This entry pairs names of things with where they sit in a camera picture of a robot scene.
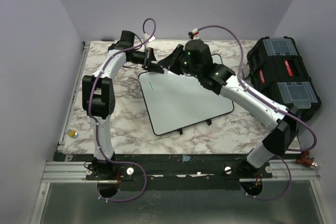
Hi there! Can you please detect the white whiteboard black frame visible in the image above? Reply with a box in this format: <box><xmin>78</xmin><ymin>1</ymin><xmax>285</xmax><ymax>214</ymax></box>
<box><xmin>138</xmin><ymin>70</ymin><xmax>234</xmax><ymax>136</ymax></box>

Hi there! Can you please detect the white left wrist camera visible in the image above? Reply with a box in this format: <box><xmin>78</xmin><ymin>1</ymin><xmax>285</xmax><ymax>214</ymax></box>
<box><xmin>143</xmin><ymin>33</ymin><xmax>156</xmax><ymax>43</ymax></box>

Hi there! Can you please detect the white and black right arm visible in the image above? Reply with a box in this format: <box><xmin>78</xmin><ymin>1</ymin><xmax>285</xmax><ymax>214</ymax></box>
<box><xmin>158</xmin><ymin>39</ymin><xmax>301</xmax><ymax>178</ymax></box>

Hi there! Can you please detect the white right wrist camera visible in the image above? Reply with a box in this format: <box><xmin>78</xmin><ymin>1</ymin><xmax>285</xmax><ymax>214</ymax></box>
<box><xmin>188</xmin><ymin>28</ymin><xmax>200</xmax><ymax>40</ymax></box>

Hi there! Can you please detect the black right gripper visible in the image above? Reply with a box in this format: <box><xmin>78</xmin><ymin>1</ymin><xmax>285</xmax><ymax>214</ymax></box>
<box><xmin>157</xmin><ymin>45</ymin><xmax>201</xmax><ymax>80</ymax></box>

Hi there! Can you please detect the copper metal connector fitting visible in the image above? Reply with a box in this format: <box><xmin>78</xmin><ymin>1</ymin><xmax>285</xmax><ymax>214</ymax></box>
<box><xmin>295</xmin><ymin>151</ymin><xmax>319</xmax><ymax>169</ymax></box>

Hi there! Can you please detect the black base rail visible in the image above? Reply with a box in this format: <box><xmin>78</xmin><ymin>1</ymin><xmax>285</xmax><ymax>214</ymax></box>
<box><xmin>86</xmin><ymin>154</ymin><xmax>272</xmax><ymax>191</ymax></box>

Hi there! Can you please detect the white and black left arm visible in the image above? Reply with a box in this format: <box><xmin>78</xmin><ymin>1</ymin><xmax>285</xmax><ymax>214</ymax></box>
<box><xmin>82</xmin><ymin>30</ymin><xmax>164</xmax><ymax>179</ymax></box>

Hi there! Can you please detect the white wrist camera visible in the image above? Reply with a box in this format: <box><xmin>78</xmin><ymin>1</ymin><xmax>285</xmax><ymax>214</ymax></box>
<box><xmin>143</xmin><ymin>33</ymin><xmax>156</xmax><ymax>43</ymax></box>
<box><xmin>188</xmin><ymin>28</ymin><xmax>200</xmax><ymax>40</ymax></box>

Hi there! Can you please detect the small yellow grey object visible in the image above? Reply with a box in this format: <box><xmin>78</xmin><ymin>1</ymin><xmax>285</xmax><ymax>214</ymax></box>
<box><xmin>67</xmin><ymin>129</ymin><xmax>78</xmax><ymax>138</ymax></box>

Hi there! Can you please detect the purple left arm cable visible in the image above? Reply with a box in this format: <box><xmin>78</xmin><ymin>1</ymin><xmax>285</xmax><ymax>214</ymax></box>
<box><xmin>88</xmin><ymin>18</ymin><xmax>160</xmax><ymax>203</ymax></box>

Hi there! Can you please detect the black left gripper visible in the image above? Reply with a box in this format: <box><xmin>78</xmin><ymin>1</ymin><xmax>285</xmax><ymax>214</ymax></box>
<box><xmin>128</xmin><ymin>47</ymin><xmax>164</xmax><ymax>73</ymax></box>

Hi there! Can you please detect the black plastic toolbox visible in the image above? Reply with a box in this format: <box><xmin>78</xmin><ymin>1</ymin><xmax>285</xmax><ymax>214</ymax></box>
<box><xmin>247</xmin><ymin>36</ymin><xmax>321</xmax><ymax>122</ymax></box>

